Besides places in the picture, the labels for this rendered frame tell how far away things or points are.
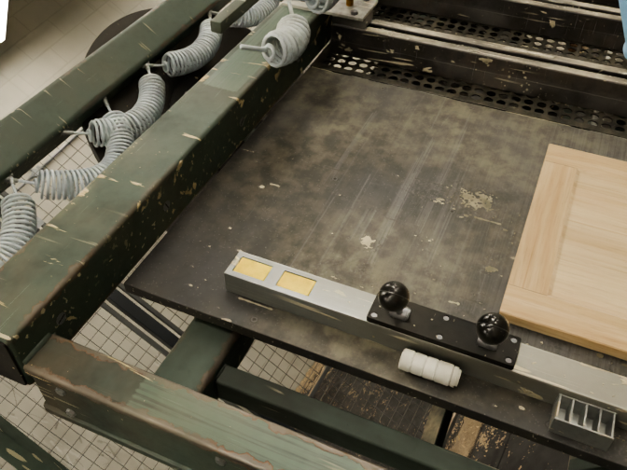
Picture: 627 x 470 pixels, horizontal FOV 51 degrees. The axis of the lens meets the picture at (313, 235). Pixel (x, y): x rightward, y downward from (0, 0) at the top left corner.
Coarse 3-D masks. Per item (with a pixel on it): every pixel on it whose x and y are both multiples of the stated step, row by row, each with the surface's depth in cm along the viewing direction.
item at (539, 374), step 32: (256, 256) 97; (256, 288) 94; (320, 288) 93; (352, 288) 93; (320, 320) 92; (352, 320) 89; (448, 352) 86; (544, 352) 85; (512, 384) 84; (544, 384) 82; (576, 384) 81; (608, 384) 81
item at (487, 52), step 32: (352, 0) 141; (352, 32) 143; (384, 32) 141; (416, 32) 141; (416, 64) 141; (448, 64) 138; (480, 64) 135; (512, 64) 133; (544, 64) 131; (576, 64) 131; (544, 96) 134; (576, 96) 131; (608, 96) 129
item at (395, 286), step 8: (384, 288) 77; (392, 288) 77; (400, 288) 77; (384, 296) 77; (392, 296) 77; (400, 296) 77; (408, 296) 77; (384, 304) 77; (392, 304) 77; (400, 304) 77; (392, 312) 87; (400, 312) 86; (408, 312) 87
